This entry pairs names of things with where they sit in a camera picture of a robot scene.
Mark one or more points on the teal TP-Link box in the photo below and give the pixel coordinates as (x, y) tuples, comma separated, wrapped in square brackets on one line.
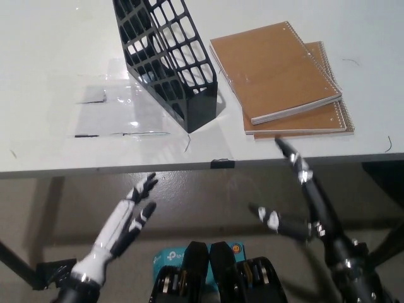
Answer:
[(170, 256)]

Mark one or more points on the clear plastic sheet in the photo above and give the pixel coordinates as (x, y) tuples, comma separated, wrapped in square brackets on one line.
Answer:
[(104, 118)]

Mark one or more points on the black robot torso blocks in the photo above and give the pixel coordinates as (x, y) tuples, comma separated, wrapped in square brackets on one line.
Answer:
[(221, 277)]

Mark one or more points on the black right hand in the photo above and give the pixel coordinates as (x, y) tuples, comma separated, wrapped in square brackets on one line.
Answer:
[(322, 214)]

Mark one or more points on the black tape piece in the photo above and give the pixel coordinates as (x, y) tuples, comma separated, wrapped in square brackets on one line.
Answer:
[(222, 163)]

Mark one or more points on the grey upright table leg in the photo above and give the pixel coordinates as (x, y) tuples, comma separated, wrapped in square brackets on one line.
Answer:
[(52, 205)]

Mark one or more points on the black mesh book holder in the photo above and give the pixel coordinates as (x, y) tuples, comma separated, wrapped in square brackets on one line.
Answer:
[(202, 110)]

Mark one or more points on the white and black left hand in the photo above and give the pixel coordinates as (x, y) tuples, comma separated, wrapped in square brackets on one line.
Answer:
[(110, 230)]

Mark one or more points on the brown spiral notebook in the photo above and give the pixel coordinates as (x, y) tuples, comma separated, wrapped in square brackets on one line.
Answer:
[(315, 123), (268, 72)]

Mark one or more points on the black taped floor plate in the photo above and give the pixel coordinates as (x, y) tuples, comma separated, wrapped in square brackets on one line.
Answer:
[(53, 273)]

